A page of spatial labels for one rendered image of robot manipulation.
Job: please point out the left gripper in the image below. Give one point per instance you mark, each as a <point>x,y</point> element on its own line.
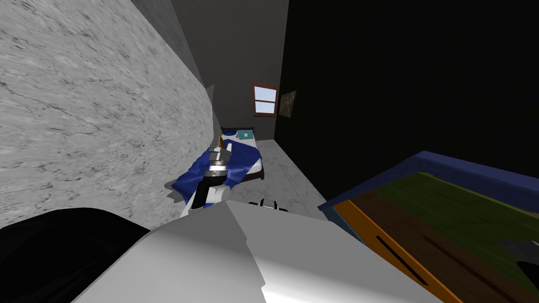
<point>219,155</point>

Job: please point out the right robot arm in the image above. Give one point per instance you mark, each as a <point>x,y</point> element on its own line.
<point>522,252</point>

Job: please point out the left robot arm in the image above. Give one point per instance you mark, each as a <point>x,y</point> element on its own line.
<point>202,191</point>

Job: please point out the bed with blue blanket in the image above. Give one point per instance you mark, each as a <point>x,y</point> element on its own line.
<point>242,162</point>

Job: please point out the brown framed window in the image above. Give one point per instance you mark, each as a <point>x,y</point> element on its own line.
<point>265,100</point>

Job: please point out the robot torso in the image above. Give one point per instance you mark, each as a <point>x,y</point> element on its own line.
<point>219,261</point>

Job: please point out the orange drawer front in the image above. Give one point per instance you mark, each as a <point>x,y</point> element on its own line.
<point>366,227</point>

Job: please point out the blue cupboard with drawers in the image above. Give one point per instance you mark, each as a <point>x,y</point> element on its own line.
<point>425,162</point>

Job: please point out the brown drawer front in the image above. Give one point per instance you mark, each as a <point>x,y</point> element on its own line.
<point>421,227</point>

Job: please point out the green drawer front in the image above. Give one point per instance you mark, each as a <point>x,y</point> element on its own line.
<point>463,210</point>

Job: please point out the dark picture on wall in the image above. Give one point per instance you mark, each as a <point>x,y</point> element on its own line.
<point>287,104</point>

